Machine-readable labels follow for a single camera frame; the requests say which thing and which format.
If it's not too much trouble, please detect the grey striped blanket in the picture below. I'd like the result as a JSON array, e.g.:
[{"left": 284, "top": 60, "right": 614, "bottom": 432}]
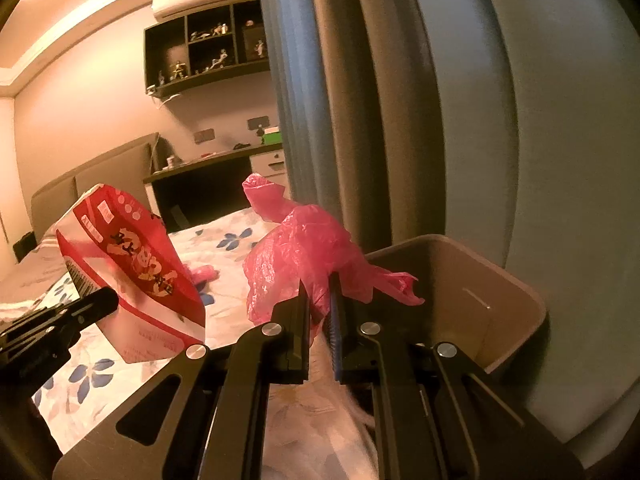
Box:
[{"left": 0, "top": 237, "right": 76, "bottom": 313}]

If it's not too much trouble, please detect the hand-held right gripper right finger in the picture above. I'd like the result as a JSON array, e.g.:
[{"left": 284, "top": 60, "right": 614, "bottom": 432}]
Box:
[{"left": 327, "top": 272, "right": 587, "bottom": 480}]

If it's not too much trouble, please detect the dark desk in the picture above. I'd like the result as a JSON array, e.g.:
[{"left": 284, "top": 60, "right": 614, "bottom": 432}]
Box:
[{"left": 142, "top": 142, "right": 285, "bottom": 234}]

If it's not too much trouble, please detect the pink plastic bag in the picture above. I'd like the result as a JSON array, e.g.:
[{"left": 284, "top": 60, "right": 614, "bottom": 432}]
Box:
[{"left": 242, "top": 172, "right": 426, "bottom": 327}]

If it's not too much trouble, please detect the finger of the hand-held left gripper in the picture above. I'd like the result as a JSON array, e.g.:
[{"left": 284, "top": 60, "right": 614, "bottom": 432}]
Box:
[{"left": 42, "top": 287, "right": 120, "bottom": 333}]

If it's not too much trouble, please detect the beige trash bin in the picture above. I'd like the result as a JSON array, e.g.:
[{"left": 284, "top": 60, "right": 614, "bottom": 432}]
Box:
[{"left": 365, "top": 234, "right": 549, "bottom": 374}]

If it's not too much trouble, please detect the black bedside box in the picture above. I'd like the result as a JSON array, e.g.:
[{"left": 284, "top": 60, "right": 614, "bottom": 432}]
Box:
[{"left": 12, "top": 232, "right": 36, "bottom": 261}]

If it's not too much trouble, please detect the grey upholstered headboard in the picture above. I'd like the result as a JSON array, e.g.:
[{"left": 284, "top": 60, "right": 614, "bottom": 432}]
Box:
[{"left": 31, "top": 132, "right": 161, "bottom": 261}]

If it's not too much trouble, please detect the white drawer cabinet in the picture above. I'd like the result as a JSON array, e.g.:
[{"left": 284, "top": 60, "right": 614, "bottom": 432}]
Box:
[{"left": 249, "top": 152, "right": 289, "bottom": 181}]

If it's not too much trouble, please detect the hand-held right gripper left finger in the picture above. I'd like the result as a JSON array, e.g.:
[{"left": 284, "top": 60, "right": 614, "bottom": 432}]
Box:
[{"left": 52, "top": 280, "right": 312, "bottom": 480}]

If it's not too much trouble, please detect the row of figurines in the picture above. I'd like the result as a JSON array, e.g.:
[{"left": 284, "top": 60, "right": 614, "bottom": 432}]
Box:
[{"left": 157, "top": 19, "right": 266, "bottom": 83}]

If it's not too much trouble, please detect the dark wall shelf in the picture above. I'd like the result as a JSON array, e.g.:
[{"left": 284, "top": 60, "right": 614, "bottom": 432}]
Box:
[{"left": 144, "top": 0, "right": 271, "bottom": 99}]

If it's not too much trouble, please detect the blue grey curtain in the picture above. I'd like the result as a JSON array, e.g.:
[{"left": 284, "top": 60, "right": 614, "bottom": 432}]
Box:
[{"left": 255, "top": 0, "right": 640, "bottom": 466}]

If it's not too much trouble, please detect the red snack bag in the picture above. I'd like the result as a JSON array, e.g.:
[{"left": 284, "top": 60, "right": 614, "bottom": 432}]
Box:
[{"left": 56, "top": 183, "right": 207, "bottom": 365}]

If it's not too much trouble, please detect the small pink crumpled wrapper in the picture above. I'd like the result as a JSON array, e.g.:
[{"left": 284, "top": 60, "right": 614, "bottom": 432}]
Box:
[{"left": 182, "top": 262, "right": 220, "bottom": 284}]

